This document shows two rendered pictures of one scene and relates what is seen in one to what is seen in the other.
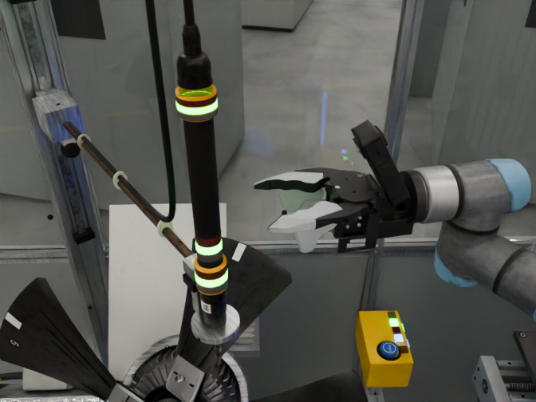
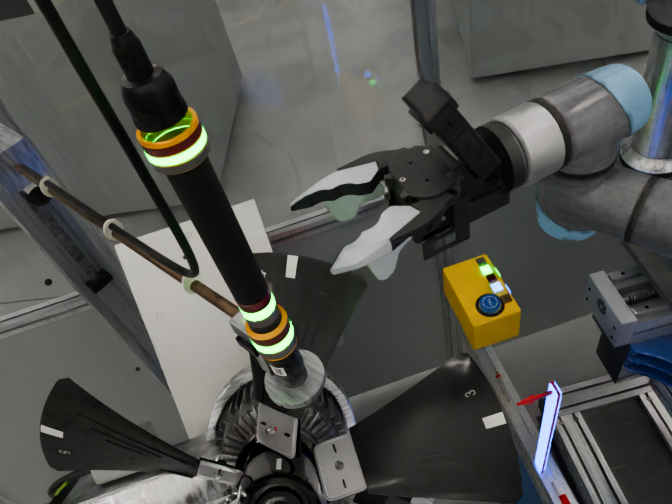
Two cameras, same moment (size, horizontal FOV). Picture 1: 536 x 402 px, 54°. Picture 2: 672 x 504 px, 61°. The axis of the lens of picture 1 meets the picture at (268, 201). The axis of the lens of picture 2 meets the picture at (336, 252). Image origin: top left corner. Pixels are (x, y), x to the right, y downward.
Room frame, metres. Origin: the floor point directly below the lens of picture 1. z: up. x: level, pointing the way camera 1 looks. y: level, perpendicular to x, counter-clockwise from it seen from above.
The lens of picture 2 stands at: (0.17, 0.00, 2.03)
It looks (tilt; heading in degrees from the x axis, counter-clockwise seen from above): 48 degrees down; 359
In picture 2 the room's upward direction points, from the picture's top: 16 degrees counter-clockwise
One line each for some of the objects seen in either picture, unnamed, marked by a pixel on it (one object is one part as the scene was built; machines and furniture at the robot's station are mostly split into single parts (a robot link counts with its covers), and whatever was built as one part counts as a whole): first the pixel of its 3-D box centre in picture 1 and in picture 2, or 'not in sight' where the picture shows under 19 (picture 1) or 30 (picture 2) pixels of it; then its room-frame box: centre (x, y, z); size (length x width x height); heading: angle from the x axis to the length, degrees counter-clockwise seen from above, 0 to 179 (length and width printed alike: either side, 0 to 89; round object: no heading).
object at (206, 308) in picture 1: (206, 213); (240, 271); (0.52, 0.08, 1.66); 0.04 x 0.04 x 0.46
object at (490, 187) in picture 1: (480, 190); (584, 117); (0.59, -0.29, 1.64); 0.11 x 0.08 x 0.09; 102
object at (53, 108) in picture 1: (57, 115); (3, 157); (1.02, 0.45, 1.54); 0.10 x 0.07 x 0.08; 37
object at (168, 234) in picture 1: (119, 181); (112, 230); (0.76, 0.26, 1.54); 0.54 x 0.01 x 0.01; 37
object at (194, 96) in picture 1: (196, 102); (174, 141); (0.52, 0.08, 1.80); 0.04 x 0.04 x 0.03
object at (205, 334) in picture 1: (210, 297); (278, 355); (0.52, 0.08, 1.50); 0.09 x 0.07 x 0.10; 37
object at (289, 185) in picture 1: (289, 195); (339, 202); (0.58, -0.03, 1.64); 0.09 x 0.03 x 0.06; 80
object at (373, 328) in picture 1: (382, 349); (480, 302); (0.82, -0.28, 1.02); 0.16 x 0.10 x 0.11; 2
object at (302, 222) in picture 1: (305, 233); (380, 256); (0.50, -0.05, 1.64); 0.09 x 0.03 x 0.06; 123
